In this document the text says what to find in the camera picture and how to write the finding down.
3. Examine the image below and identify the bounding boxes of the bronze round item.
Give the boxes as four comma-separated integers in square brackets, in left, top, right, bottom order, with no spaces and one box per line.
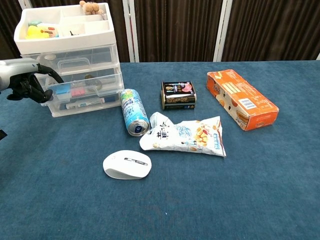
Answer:
[84,74,103,91]

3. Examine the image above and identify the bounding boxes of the clear drawer with erasers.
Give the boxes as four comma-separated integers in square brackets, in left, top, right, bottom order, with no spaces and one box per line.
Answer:
[39,71,125,101]

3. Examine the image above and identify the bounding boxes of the black luncheon meat tin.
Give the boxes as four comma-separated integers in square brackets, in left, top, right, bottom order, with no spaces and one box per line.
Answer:
[160,80,197,111]

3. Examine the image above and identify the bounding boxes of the blue tablecloth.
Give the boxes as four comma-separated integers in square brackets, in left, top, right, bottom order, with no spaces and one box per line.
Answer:
[0,59,320,240]

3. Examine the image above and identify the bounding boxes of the brown plush bear toy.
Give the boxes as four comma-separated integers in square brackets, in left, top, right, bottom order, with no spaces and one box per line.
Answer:
[79,0,104,16]

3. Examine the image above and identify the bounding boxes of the blue green drink can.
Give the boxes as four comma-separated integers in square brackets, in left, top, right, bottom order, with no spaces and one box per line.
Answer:
[119,88,151,137]

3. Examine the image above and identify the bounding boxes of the yellow rubber duck toy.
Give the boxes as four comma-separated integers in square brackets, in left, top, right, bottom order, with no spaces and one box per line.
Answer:
[25,24,50,40]

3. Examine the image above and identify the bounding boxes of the white blue marker pen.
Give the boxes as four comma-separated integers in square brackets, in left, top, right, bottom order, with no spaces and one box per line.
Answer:
[65,96,120,110]

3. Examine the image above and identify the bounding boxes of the white snack bag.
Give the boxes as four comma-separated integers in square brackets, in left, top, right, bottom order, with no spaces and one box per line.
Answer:
[139,111,227,158]

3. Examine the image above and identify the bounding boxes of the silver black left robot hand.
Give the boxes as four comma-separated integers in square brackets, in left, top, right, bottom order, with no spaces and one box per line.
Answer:
[0,57,65,104]

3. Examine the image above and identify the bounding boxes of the white orange small tube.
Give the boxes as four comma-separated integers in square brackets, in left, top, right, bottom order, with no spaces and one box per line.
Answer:
[41,22,60,39]

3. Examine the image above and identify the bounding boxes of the white curved plastic tool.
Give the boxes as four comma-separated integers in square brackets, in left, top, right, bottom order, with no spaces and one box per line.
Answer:
[37,53,57,64]

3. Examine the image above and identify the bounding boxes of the clear drawer with marker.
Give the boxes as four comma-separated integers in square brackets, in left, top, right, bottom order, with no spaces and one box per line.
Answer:
[48,93,124,114]

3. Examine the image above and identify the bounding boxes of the white plastic drawer organizer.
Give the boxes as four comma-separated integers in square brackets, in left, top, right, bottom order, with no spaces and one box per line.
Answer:
[13,2,125,118]

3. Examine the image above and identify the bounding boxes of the white wireless mouse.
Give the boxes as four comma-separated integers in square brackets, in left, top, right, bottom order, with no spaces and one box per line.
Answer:
[102,149,152,180]

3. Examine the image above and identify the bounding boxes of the clear drawer with white tool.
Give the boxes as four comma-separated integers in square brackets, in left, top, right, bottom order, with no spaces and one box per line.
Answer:
[20,44,119,74]

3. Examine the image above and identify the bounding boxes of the pink eraser block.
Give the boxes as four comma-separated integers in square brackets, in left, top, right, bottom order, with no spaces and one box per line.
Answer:
[70,87,85,98]

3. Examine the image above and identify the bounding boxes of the orange biscuit box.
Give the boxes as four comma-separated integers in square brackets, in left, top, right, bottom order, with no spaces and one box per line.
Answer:
[206,69,280,132]

